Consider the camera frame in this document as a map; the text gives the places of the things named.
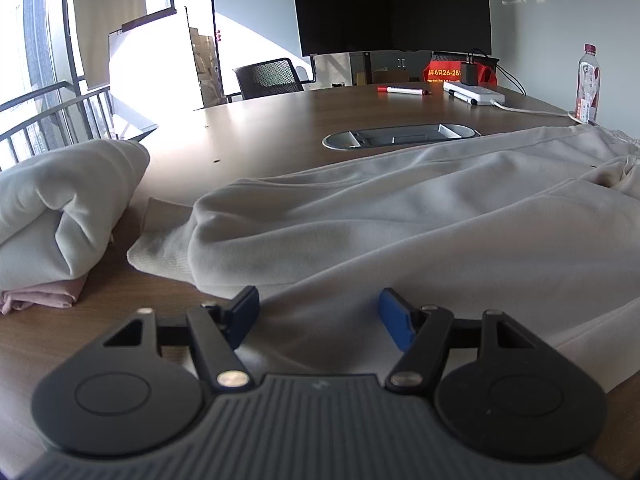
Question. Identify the flip chart easel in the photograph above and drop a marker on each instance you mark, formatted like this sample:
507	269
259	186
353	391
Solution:
150	65

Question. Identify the white folded garment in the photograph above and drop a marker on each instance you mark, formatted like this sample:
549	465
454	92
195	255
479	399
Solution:
60	210

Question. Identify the black flat monitor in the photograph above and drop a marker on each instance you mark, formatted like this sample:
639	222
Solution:
390	5

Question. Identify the black balcony railing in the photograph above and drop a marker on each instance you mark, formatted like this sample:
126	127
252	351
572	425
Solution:
50	120

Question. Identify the cream sweatpants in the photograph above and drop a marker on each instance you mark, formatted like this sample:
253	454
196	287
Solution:
400	220

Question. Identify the red-capped whiteboard marker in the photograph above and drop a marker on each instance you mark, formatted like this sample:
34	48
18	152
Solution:
405	91

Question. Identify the pink folded garment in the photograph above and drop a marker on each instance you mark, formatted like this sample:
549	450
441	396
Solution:
40	297

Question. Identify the flat cardboard box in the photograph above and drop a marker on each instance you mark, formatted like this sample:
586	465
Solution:
380	76

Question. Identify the black charger plug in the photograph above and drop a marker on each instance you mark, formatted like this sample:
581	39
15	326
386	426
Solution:
470	74

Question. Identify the stack of cardboard boxes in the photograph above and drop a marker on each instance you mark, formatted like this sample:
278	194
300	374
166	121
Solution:
205	65

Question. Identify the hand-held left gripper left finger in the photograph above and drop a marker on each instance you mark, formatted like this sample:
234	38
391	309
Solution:
245	315

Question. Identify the beige roller blind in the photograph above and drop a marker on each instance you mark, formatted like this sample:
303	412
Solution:
115	15

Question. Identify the red bag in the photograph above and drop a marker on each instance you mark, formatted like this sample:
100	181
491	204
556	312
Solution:
442	74

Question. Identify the large black-framed whiteboard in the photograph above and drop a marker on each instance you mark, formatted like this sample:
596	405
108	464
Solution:
255	15

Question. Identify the clear plastic water bottle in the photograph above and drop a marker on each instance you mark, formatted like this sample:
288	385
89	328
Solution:
587	85

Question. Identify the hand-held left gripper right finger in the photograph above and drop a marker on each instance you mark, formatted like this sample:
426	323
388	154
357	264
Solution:
395	317

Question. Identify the white power strip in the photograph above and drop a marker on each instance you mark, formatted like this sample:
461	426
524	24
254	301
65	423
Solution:
482	92

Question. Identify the black marker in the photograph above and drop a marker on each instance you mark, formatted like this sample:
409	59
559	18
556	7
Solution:
462	97

